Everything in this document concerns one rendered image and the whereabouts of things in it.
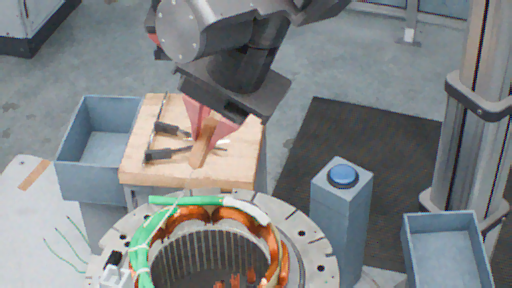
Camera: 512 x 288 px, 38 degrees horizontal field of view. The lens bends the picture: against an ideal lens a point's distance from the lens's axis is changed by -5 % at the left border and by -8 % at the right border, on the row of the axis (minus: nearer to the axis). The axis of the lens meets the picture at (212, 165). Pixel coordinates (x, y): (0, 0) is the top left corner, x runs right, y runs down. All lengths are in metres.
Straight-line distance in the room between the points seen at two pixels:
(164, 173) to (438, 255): 0.42
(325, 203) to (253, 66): 0.52
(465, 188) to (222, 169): 0.38
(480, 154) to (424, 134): 1.68
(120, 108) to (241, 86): 0.62
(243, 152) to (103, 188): 0.22
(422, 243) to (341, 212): 0.14
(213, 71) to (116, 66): 2.51
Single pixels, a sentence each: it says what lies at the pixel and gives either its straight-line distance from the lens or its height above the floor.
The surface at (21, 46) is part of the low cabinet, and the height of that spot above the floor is 0.06.
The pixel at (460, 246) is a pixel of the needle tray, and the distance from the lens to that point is 1.13.
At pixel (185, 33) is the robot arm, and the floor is 1.51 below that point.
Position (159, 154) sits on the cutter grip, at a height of 1.09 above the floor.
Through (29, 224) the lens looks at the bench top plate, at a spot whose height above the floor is 0.78.
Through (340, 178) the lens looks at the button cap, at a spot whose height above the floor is 1.04.
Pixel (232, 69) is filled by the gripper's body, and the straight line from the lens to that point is 0.71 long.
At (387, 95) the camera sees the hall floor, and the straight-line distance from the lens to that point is 3.03.
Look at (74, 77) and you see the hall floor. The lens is 3.22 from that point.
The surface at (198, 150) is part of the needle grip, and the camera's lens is 0.81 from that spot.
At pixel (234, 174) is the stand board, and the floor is 1.07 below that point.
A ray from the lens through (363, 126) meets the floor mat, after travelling 2.85.
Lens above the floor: 1.86
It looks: 43 degrees down
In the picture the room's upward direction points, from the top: 5 degrees counter-clockwise
